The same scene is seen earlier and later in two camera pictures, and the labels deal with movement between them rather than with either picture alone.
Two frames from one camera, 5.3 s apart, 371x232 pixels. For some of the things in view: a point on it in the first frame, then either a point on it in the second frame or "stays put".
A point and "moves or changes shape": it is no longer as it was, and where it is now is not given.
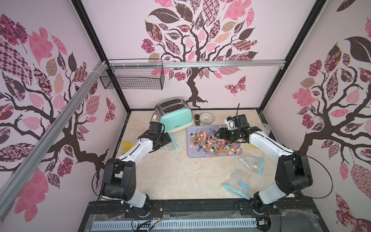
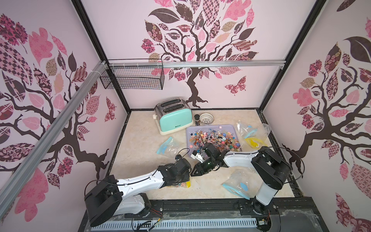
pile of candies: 209,143 stays put
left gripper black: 166,139 -> 186,177
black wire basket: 131,78 stays put
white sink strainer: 206,118 stays put
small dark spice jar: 197,119 stays put
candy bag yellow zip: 126,147 -> 186,184
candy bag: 172,146 moves or changes shape
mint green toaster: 175,113 stays put
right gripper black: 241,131 -> 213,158
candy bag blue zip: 243,182 stays put
